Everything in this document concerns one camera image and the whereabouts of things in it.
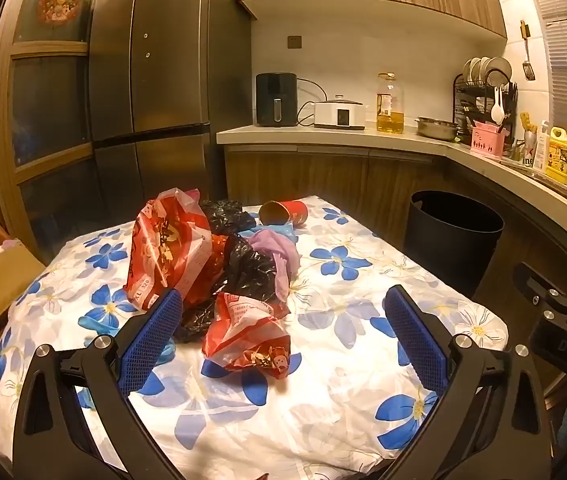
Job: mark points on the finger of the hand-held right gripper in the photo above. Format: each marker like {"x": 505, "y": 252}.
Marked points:
{"x": 558, "y": 296}

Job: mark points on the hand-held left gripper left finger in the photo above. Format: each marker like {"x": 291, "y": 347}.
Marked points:
{"x": 153, "y": 340}

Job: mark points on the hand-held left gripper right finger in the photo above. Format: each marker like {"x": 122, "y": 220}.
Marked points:
{"x": 413, "y": 330}

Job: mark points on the large red printed plastic bag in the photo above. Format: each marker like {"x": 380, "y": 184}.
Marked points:
{"x": 163, "y": 250}

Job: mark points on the small red printed plastic bag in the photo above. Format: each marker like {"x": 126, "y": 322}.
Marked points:
{"x": 243, "y": 330}

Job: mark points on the black trash bin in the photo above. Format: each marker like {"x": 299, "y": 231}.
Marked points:
{"x": 451, "y": 240}

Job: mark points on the long black plastic bag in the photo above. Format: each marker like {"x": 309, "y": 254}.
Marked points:
{"x": 253, "y": 265}

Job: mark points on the purple plastic bag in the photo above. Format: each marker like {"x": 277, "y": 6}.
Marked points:
{"x": 276, "y": 255}

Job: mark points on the light blue plastic bag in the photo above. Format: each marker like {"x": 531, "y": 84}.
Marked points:
{"x": 286, "y": 232}

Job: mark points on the small red tin can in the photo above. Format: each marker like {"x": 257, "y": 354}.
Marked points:
{"x": 286, "y": 212}

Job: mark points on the blue floral blanket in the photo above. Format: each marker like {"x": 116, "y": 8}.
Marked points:
{"x": 338, "y": 410}

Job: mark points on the yellow detergent bottle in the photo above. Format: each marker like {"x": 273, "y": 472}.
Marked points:
{"x": 559, "y": 155}

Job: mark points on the white plastic bottle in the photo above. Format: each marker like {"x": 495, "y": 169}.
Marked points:
{"x": 542, "y": 145}

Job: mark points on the silver drink can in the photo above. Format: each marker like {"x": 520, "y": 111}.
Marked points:
{"x": 528, "y": 150}

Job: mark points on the pink utensil holder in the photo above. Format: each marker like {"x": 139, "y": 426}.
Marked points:
{"x": 487, "y": 142}

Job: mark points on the kitchen counter with wooden cabinets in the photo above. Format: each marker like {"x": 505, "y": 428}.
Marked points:
{"x": 313, "y": 175}

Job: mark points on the white rice spoon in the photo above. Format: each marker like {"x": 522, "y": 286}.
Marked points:
{"x": 497, "y": 105}

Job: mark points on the steel pot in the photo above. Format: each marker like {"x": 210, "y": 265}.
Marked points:
{"x": 436, "y": 127}

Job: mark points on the black dish rack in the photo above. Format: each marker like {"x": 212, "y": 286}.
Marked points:
{"x": 463, "y": 95}

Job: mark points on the hanging metal spatula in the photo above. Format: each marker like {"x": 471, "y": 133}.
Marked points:
{"x": 527, "y": 55}

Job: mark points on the row of white plates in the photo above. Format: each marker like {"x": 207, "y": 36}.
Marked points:
{"x": 488, "y": 67}

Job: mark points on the cooking oil bottle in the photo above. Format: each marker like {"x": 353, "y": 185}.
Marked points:
{"x": 390, "y": 105}

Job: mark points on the white electric cooker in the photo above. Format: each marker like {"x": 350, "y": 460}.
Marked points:
{"x": 339, "y": 115}

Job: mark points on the dark steel refrigerator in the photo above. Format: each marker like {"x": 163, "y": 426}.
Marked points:
{"x": 163, "y": 85}

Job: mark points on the black air fryer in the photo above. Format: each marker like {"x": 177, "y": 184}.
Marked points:
{"x": 276, "y": 99}

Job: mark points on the wooden framed glass door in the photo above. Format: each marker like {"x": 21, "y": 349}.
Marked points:
{"x": 50, "y": 50}

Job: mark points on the red round door decoration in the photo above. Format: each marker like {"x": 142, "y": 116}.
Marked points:
{"x": 59, "y": 4}

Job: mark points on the brown wall socket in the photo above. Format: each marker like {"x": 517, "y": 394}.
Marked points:
{"x": 294, "y": 41}

